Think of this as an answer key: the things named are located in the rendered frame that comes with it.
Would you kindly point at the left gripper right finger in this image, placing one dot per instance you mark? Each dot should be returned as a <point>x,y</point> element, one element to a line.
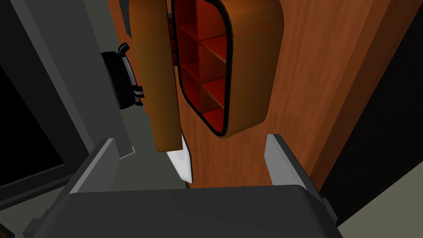
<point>281,165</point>

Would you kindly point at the orange cupboard door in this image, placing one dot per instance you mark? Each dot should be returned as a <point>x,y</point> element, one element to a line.
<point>155,82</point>

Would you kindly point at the orange wall cupboard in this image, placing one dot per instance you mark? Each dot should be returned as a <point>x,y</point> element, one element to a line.
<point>251,79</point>

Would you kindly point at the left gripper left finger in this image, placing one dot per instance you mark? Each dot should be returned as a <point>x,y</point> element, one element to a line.
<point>96,168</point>

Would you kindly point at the white wedge shape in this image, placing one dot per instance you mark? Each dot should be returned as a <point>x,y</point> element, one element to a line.
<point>182,163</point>

